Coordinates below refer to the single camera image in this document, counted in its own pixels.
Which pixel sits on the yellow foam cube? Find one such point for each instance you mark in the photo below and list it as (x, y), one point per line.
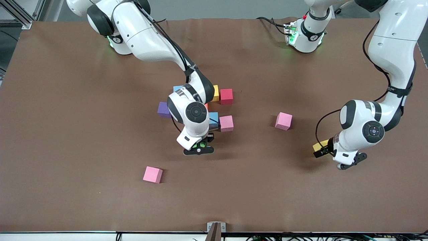
(216, 93)
(319, 145)

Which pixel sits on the green foam cube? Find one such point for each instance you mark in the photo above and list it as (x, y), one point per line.
(197, 145)

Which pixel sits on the light blue foam cube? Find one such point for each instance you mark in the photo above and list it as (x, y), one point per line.
(214, 118)
(178, 88)

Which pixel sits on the pink foam cube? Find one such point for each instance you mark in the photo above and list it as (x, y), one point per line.
(226, 123)
(283, 121)
(152, 174)

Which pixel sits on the purple foam cube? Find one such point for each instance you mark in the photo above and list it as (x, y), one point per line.
(163, 109)

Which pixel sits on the red foam cube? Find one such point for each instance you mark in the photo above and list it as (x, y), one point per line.
(226, 96)

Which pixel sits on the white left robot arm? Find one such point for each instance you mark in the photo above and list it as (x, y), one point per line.
(394, 40)

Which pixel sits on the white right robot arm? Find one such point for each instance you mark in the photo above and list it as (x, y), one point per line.
(143, 36)

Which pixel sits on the brown table mat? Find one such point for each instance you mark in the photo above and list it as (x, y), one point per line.
(83, 134)

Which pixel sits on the silver base connector plate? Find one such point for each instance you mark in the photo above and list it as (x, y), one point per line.
(289, 31)

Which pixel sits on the silver table edge bracket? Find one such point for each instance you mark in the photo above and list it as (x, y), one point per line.
(223, 227)

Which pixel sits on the aluminium frame post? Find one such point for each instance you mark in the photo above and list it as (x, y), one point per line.
(26, 25)

